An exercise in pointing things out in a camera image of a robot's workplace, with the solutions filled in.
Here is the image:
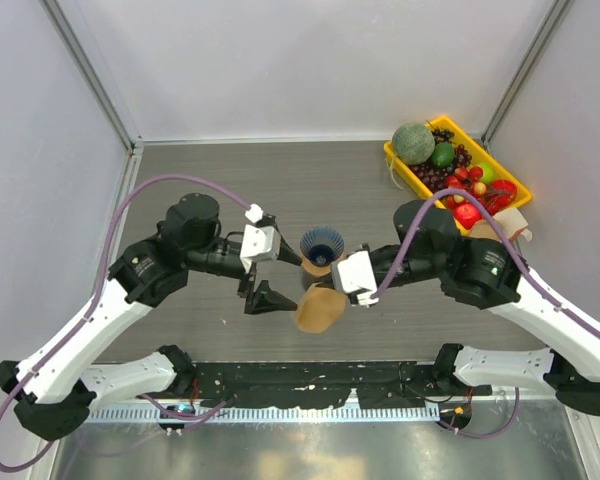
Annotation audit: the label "blue ribbed glass dripper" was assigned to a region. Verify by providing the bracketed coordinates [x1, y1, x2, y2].
[300, 226, 345, 267]

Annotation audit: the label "green netted melon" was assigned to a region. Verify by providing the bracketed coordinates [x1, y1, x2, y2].
[391, 123, 435, 166]

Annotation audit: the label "red tomato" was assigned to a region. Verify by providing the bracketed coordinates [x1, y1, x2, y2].
[486, 179, 517, 208]

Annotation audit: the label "red yellow cherries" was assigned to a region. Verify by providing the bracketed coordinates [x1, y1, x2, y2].
[444, 166, 487, 205]

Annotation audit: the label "brown paper coffee filter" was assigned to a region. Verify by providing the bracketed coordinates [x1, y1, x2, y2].
[294, 285, 347, 334]

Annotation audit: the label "yellow plastic fruit tray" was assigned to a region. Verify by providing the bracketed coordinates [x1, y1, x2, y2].
[384, 116, 532, 215]

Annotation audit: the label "green apple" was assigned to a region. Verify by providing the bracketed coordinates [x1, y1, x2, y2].
[477, 162, 496, 185]

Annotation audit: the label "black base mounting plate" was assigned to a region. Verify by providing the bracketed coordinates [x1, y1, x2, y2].
[134, 360, 494, 409]

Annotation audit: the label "black grape cluster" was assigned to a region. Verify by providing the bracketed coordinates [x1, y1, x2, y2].
[431, 128, 454, 144]

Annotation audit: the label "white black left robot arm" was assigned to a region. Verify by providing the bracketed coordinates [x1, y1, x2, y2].
[0, 193, 301, 441]

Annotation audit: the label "white slotted cable duct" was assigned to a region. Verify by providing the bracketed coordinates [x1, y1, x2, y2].
[88, 401, 440, 424]

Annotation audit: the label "green lime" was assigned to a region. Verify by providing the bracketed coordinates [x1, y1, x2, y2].
[430, 142, 455, 169]

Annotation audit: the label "glass coffee carafe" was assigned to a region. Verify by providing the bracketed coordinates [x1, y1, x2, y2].
[302, 274, 333, 292]

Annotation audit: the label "red apple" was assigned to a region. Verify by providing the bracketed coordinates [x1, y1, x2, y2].
[453, 202, 483, 231]

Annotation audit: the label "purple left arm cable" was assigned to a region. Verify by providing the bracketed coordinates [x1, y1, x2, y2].
[0, 174, 254, 472]

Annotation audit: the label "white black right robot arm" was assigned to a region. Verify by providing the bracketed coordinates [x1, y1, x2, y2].
[369, 200, 600, 417]

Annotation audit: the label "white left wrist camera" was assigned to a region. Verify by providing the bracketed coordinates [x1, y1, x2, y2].
[239, 204, 281, 272]

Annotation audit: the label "dark purple grape bunch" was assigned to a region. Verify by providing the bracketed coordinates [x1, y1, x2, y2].
[410, 143, 472, 193]

